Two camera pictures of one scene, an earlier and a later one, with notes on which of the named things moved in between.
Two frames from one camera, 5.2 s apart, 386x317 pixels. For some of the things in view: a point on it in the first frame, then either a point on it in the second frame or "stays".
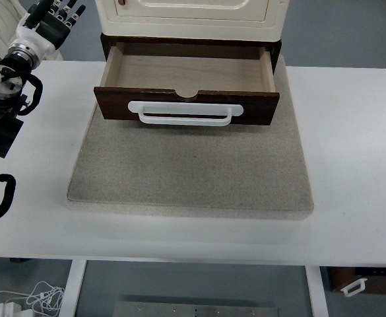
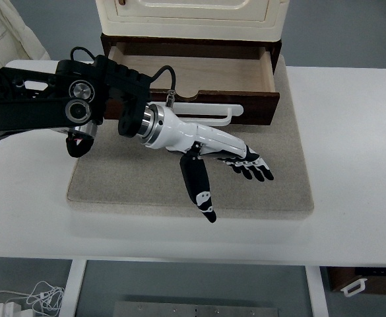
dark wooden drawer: [189, 72] stays
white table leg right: [317, 291] stays
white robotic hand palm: [40, 45] -> [161, 127]
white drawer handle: [231, 107] stays
